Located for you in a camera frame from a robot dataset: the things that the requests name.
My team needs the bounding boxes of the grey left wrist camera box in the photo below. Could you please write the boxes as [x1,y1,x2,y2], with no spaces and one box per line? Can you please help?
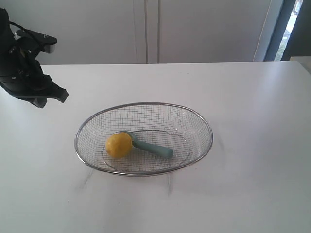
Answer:
[15,29,57,54]

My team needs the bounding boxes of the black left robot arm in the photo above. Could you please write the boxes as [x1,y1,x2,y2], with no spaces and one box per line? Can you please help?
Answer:
[0,8,69,108]

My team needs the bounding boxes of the oval metal wire basket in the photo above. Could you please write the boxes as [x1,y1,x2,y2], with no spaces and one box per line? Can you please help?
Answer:
[74,102,213,177]

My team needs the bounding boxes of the yellow lemon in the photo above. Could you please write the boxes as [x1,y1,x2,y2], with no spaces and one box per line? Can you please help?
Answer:
[105,132,133,159]

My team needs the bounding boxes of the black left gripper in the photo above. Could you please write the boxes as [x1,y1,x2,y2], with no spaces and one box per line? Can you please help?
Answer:
[0,46,69,108]

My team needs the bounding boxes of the black left camera cable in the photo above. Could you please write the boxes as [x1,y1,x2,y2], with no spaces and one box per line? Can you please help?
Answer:
[9,21,42,47]

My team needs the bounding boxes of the white cabinet corner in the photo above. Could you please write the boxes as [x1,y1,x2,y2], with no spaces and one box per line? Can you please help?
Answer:
[290,56,311,73]

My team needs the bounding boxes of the teal handled vegetable peeler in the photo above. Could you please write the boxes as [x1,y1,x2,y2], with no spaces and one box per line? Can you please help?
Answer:
[117,131,173,159]

